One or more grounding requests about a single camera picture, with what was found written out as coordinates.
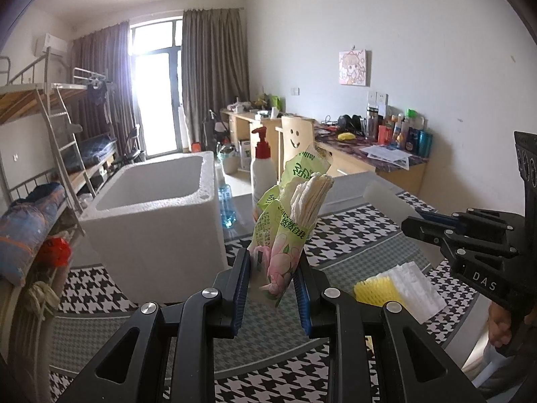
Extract white lotion pump bottle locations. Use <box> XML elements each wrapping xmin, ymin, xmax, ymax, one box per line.
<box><xmin>250</xmin><ymin>127</ymin><xmax>278</xmax><ymax>219</ymax></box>

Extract white foam net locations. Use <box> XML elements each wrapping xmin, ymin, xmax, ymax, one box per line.
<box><xmin>388</xmin><ymin>261</ymin><xmax>446</xmax><ymax>325</ymax></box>

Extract row of toiletry bottles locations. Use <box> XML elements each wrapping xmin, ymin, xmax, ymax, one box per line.
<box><xmin>378</xmin><ymin>108</ymin><xmax>434</xmax><ymax>156</ymax></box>

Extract white papers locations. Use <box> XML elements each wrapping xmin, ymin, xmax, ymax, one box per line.
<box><xmin>359</xmin><ymin>145</ymin><xmax>414</xmax><ymax>171</ymax></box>

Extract metal bunk ladder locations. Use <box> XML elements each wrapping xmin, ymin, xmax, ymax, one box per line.
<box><xmin>36</xmin><ymin>88</ymin><xmax>97</xmax><ymax>215</ymax></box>

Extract long wooden desk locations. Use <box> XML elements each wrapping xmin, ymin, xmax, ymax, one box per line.
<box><xmin>220</xmin><ymin>108</ymin><xmax>428</xmax><ymax>198</ymax></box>

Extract purple patterned desk mat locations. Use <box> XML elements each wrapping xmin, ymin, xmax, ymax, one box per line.
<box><xmin>314</xmin><ymin>128</ymin><xmax>426</xmax><ymax>164</ymax></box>

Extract yellowish cloth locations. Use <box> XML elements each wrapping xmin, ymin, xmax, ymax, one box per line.
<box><xmin>26</xmin><ymin>279</ymin><xmax>59</xmax><ymax>317</ymax></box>

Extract glass balcony door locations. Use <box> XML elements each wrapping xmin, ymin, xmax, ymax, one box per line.
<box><xmin>129</xmin><ymin>19</ymin><xmax>185</xmax><ymax>158</ymax></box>

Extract brown curtain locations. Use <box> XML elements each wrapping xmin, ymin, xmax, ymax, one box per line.
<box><xmin>181</xmin><ymin>7</ymin><xmax>251</xmax><ymax>152</ymax></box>
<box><xmin>71</xmin><ymin>21</ymin><xmax>135</xmax><ymax>164</ymax></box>

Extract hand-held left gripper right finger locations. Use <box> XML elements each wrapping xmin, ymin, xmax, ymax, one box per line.
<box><xmin>294</xmin><ymin>256</ymin><xmax>475</xmax><ymax>403</ymax></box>

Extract pink wall poster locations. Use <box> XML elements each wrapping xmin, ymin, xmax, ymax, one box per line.
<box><xmin>339</xmin><ymin>49</ymin><xmax>369</xmax><ymax>86</ymax></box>

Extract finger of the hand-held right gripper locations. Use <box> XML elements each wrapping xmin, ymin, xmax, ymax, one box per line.
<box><xmin>400</xmin><ymin>216</ymin><xmax>521</xmax><ymax>261</ymax></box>
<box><xmin>420</xmin><ymin>208</ymin><xmax>525</xmax><ymax>233</ymax></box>

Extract hanging dark clothes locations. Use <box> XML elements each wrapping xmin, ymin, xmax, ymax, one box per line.
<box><xmin>86</xmin><ymin>80</ymin><xmax>114</xmax><ymax>105</ymax></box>

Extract large metal bunk bed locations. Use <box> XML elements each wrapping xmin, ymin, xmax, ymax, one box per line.
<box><xmin>0</xmin><ymin>46</ymin><xmax>85</xmax><ymax>303</ymax></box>

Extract person's right forearm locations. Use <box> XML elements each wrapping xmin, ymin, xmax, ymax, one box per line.
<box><xmin>474</xmin><ymin>338</ymin><xmax>517</xmax><ymax>388</ymax></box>

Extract clear water bottle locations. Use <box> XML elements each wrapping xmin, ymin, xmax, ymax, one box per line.
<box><xmin>215</xmin><ymin>160</ymin><xmax>239</xmax><ymax>229</ymax></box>

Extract person's right hand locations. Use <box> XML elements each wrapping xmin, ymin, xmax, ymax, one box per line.
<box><xmin>488</xmin><ymin>303</ymin><xmax>513</xmax><ymax>348</ymax></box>

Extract white carton box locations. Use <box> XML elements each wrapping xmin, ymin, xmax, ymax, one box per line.
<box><xmin>238</xmin><ymin>138</ymin><xmax>253</xmax><ymax>171</ymax></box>

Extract wooden smiley chair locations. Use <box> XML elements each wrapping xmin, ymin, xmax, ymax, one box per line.
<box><xmin>280</xmin><ymin>115</ymin><xmax>316</xmax><ymax>185</ymax></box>

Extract blue orange bedding bundle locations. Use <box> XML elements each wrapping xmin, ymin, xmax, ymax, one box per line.
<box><xmin>0</xmin><ymin>182</ymin><xmax>68</xmax><ymax>286</ymax></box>

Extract black headphones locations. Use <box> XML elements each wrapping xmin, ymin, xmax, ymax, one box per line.
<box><xmin>338</xmin><ymin>114</ymin><xmax>367</xmax><ymax>133</ymax></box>

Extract red plastic bag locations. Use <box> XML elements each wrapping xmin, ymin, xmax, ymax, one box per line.
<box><xmin>36</xmin><ymin>236</ymin><xmax>73</xmax><ymax>267</ymax></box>

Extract houndstooth blanket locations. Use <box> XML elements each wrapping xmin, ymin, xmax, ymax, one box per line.
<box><xmin>48</xmin><ymin>191</ymin><xmax>483</xmax><ymax>403</ymax></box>

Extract black folding chair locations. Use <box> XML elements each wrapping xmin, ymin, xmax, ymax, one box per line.
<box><xmin>119</xmin><ymin>125</ymin><xmax>145</xmax><ymax>164</ymax></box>

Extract dark blue quilt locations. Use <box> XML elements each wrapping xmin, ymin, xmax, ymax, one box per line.
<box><xmin>25</xmin><ymin>182</ymin><xmax>65</xmax><ymax>202</ymax></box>

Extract small metal bunk bed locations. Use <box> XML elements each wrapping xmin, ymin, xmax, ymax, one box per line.
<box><xmin>50</xmin><ymin>67</ymin><xmax>120</xmax><ymax>194</ymax></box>

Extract white foam box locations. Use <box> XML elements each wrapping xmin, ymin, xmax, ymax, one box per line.
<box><xmin>78</xmin><ymin>151</ymin><xmax>229</xmax><ymax>305</ymax></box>

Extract green pink snack packet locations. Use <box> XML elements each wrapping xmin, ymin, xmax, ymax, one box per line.
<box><xmin>247</xmin><ymin>143</ymin><xmax>334</xmax><ymax>309</ymax></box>

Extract grey waste bin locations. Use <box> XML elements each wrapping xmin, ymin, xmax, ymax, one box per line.
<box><xmin>217</xmin><ymin>143</ymin><xmax>241</xmax><ymax>174</ymax></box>

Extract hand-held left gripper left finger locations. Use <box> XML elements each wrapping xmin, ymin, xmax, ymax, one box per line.
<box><xmin>54</xmin><ymin>247</ymin><xmax>252</xmax><ymax>403</ymax></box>

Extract folded blue quilt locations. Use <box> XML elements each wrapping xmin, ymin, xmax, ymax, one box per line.
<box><xmin>78</xmin><ymin>138</ymin><xmax>118</xmax><ymax>173</ymax></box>

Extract white air conditioner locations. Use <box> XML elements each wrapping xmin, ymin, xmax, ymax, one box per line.
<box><xmin>36</xmin><ymin>33</ymin><xmax>68</xmax><ymax>56</ymax></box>

